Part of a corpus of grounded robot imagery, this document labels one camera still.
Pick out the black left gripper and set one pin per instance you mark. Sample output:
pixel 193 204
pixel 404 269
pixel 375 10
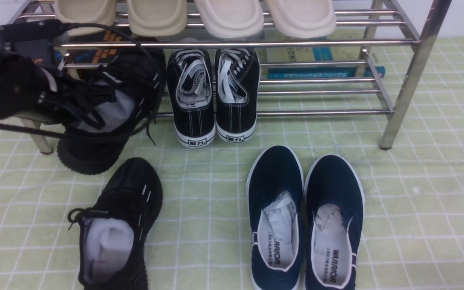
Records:
pixel 26 89

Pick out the black knit sneaker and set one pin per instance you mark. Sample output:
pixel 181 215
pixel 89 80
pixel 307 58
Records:
pixel 126 91
pixel 113 231

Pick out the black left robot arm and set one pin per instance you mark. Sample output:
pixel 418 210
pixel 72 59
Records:
pixel 28 89

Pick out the left navy slip-on shoe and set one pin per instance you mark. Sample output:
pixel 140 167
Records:
pixel 274 189

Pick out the navy slip-on shoe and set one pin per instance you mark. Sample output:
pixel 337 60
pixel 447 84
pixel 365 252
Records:
pixel 274 189
pixel 335 204

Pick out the right navy slip-on shoe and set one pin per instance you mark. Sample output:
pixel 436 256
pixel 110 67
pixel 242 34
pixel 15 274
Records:
pixel 335 204

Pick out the steel shoe rack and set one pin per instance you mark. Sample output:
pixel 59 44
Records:
pixel 387 25

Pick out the beige slipper far left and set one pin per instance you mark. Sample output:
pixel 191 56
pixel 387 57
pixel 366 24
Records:
pixel 86 11

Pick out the beige slipper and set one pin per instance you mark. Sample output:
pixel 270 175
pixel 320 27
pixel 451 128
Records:
pixel 86 11
pixel 157 18

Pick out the left black canvas sneaker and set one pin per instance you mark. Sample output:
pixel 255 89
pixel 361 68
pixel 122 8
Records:
pixel 190 88

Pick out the black canvas sneaker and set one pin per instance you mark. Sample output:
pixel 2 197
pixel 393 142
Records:
pixel 190 88
pixel 237 75

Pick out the cream slipper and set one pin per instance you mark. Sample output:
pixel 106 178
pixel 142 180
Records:
pixel 303 19
pixel 229 19

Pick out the right black canvas sneaker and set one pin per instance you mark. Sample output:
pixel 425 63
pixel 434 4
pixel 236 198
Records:
pixel 237 75

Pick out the cream slipper far right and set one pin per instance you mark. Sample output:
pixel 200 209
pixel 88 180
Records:
pixel 303 19

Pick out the green checkered tablecloth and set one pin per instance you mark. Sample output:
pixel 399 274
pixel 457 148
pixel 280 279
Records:
pixel 413 235

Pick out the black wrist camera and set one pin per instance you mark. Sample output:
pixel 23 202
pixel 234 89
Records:
pixel 34 40

